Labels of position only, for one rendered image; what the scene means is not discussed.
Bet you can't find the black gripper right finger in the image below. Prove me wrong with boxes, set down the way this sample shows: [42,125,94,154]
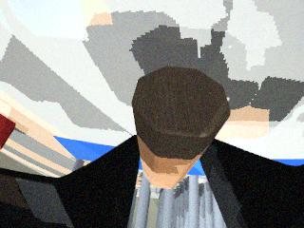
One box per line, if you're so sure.
[199,138,304,228]

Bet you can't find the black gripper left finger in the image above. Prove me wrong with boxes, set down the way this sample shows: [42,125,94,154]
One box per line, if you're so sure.
[0,136,141,228]

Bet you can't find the small red cube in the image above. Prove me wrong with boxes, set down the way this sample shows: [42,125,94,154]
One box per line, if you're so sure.
[0,114,15,149]

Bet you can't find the blue flat strip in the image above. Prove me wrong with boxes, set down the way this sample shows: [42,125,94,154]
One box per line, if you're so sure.
[53,136,304,176]

